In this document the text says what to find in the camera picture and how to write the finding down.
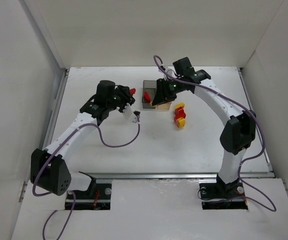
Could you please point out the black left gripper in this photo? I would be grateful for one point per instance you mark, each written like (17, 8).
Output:
(125, 95)

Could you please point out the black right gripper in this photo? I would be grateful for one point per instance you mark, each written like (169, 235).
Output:
(163, 90)

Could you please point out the red curved lego brick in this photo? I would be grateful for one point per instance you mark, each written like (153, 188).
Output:
(132, 91)

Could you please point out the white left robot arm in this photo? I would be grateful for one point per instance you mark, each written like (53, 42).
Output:
(49, 172)

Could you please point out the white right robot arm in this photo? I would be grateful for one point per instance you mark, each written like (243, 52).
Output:
(239, 126)

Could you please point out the clear tan plastic container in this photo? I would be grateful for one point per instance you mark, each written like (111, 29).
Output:
(165, 106)

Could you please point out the smoky grey plastic container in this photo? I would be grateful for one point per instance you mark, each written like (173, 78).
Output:
(148, 93)

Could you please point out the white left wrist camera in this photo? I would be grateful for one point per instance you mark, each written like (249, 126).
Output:
(130, 115)

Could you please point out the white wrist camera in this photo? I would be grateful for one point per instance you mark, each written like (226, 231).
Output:
(168, 70)
(130, 115)

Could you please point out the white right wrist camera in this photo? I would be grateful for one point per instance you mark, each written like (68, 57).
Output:
(168, 70)

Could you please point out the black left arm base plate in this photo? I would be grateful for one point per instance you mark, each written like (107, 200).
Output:
(98, 198)

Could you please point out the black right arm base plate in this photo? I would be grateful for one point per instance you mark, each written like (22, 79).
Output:
(215, 197)

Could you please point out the aluminium frame rail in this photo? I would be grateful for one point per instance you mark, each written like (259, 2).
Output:
(162, 176)

